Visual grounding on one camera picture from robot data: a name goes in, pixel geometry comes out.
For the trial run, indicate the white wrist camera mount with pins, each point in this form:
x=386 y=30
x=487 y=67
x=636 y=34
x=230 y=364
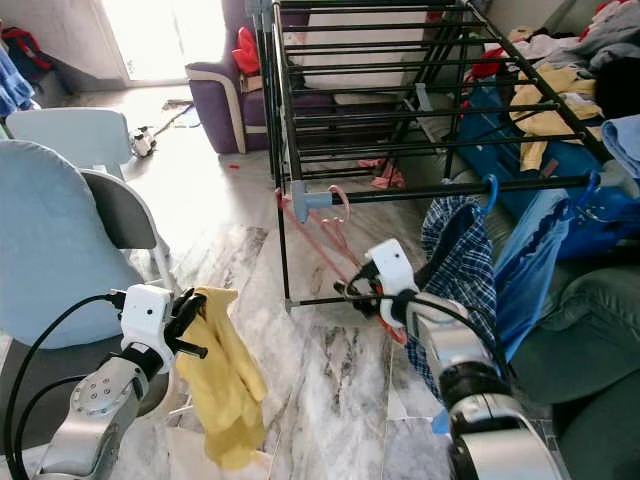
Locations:
x=145 y=315
x=393 y=268

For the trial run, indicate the blue plastic hanger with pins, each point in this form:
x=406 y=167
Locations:
x=493 y=190
x=595 y=195

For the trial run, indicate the white leaning board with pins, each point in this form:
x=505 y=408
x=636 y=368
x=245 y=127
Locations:
x=365 y=55

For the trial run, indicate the light blue chair cushion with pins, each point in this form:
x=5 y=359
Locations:
x=60 y=240

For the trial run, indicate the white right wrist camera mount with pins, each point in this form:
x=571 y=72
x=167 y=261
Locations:
x=393 y=268

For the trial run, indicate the blue hanging fabric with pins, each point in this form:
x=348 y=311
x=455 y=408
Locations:
x=15 y=85

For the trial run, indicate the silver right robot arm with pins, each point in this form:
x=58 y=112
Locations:
x=455 y=345

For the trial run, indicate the black metal drying rack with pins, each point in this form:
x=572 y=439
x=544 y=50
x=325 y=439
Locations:
x=440 y=188

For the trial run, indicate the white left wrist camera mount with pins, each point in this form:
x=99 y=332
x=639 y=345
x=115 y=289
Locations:
x=145 y=315

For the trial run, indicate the light blue garment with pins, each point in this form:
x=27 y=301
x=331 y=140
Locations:
x=625 y=145

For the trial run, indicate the light blue plastic stool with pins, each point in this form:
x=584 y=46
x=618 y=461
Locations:
x=75 y=135

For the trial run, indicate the red plastic hanger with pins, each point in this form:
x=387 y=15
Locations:
x=315 y=240

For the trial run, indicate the white garment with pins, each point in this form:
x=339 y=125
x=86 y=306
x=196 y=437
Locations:
x=545 y=48

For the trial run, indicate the pink plastic hanger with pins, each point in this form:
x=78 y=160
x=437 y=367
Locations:
x=345 y=203

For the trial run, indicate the red cloth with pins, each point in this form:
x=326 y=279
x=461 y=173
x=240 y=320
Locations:
x=247 y=52
x=487 y=62

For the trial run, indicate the grey folding chair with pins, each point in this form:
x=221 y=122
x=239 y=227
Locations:
x=125 y=210

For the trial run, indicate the dark green sofa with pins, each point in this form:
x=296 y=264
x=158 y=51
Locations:
x=585 y=330

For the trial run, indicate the yellow garment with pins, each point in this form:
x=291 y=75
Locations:
x=555 y=120

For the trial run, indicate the yellow shirt black lettering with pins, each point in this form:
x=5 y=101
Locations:
x=225 y=390

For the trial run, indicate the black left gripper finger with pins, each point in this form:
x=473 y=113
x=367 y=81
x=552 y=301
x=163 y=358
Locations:
x=189 y=310

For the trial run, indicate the grey garment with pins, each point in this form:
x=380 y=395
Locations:
x=610 y=35

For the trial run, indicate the blue checkered shirt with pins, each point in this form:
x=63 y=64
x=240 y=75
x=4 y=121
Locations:
x=470 y=260

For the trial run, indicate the purple armchair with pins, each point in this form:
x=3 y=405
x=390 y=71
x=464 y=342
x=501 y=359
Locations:
x=215 y=120

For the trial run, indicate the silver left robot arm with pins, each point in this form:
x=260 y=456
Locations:
x=100 y=400

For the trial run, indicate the small white toy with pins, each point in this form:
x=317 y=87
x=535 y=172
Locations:
x=142 y=143

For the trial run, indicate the pink cloth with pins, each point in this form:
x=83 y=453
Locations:
x=385 y=178

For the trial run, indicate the dark blue storage bag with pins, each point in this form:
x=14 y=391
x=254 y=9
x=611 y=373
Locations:
x=490 y=140

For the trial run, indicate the dark clothes heap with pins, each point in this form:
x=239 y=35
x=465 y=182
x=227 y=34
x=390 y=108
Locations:
x=618 y=88

